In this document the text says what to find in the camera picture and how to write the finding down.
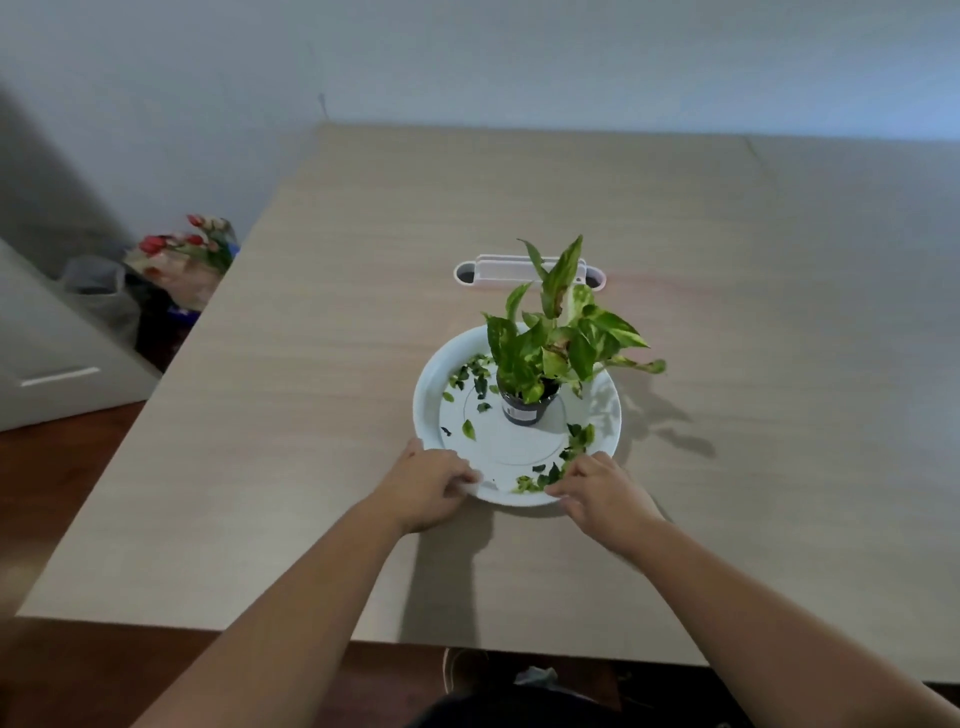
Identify person's right hand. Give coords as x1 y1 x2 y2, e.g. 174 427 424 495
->
545 451 666 561

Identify person's left hand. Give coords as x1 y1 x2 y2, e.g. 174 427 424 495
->
370 438 482 536

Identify white round plastic tray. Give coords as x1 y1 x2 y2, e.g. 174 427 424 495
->
412 322 624 509

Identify person's left forearm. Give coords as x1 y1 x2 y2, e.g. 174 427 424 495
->
133 495 412 728

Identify person's right forearm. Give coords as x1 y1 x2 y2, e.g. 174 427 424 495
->
633 519 960 728

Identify small black plant pot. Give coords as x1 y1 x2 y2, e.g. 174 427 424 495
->
498 375 563 427

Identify scattered cut green leaf pieces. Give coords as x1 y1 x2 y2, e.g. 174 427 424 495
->
440 354 598 495

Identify green variegated pothos plant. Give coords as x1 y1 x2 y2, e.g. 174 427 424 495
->
483 235 667 406

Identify dark box with blue edge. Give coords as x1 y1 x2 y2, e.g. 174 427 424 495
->
135 283 204 373

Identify wrapped red tulip bouquet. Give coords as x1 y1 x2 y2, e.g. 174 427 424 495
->
123 213 240 311

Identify grey bag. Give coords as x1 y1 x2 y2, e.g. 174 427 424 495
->
60 255 145 348

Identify grey cabinet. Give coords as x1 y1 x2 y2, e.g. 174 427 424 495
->
0 238 162 433

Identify white desk cable grommet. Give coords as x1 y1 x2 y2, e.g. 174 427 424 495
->
453 254 607 293

